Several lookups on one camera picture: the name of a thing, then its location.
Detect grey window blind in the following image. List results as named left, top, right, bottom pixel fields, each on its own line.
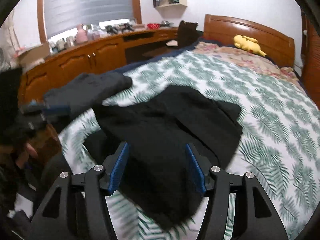
left=43, top=0, right=134, bottom=38

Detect yellow plush toy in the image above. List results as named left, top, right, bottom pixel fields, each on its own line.
left=233, top=35, right=266, bottom=57

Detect louvered wooden wardrobe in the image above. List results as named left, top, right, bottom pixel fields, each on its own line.
left=300, top=11, right=320, bottom=107

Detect wooden headboard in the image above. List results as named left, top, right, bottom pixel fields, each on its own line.
left=203, top=14, right=296, bottom=68

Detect pink vase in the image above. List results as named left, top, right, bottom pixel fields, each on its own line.
left=75, top=24, right=88, bottom=44

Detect dark wooden chair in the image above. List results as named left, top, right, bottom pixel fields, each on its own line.
left=166, top=20, right=199, bottom=48

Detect leaf-print white bedsheet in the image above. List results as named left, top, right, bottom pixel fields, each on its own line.
left=57, top=51, right=318, bottom=240

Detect black double-breasted coat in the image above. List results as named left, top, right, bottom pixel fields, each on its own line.
left=84, top=86, right=242, bottom=230

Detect floral quilt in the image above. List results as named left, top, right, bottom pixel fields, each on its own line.
left=193, top=42, right=298, bottom=83

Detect red bowl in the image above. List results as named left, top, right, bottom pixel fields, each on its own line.
left=146, top=23, right=161, bottom=30

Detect black gripper tools on desk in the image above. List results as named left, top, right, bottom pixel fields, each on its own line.
left=105, top=23, right=135, bottom=35

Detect folded dark grey garment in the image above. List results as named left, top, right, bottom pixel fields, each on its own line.
left=43, top=72, right=133, bottom=120

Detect person's left hand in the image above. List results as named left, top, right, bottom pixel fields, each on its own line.
left=16, top=143, right=38, bottom=168

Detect long wooden cabinet desk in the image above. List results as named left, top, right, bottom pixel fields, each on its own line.
left=18, top=28, right=177, bottom=105

